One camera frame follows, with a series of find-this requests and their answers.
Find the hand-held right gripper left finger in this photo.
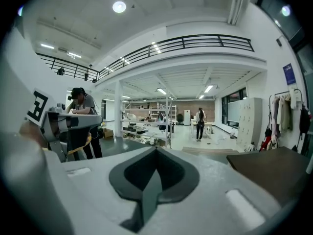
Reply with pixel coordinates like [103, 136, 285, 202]
[62, 146, 157, 235]

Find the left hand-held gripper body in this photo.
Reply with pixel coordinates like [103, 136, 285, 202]
[25, 88, 74, 163]

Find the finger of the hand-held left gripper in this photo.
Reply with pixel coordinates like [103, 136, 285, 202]
[67, 115, 103, 132]

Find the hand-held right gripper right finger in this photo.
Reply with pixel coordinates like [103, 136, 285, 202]
[144, 147, 282, 235]

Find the person's left forearm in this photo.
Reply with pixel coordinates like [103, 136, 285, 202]
[19, 120, 48, 149]

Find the cardboard box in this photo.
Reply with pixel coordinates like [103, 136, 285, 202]
[102, 127, 114, 140]

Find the white metal shelving rack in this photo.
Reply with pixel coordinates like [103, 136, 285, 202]
[121, 92, 178, 148]

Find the dark brown desk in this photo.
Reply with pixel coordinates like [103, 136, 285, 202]
[226, 145, 313, 207]

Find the white table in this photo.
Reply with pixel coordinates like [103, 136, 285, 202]
[190, 121, 215, 139]

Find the white and red bag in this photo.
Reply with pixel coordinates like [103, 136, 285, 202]
[260, 135, 279, 152]

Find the white locker cabinet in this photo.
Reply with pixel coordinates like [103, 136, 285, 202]
[236, 97, 263, 148]

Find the coat rack with clothes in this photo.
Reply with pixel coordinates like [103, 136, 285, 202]
[265, 89, 313, 151]

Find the black backpack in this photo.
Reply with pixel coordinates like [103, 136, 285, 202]
[298, 105, 311, 134]

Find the round ceiling light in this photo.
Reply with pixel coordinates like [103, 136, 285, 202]
[112, 0, 127, 14]

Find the blue poster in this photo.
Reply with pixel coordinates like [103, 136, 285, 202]
[283, 63, 297, 86]

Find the black balcony railing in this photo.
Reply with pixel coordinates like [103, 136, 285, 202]
[36, 34, 255, 83]

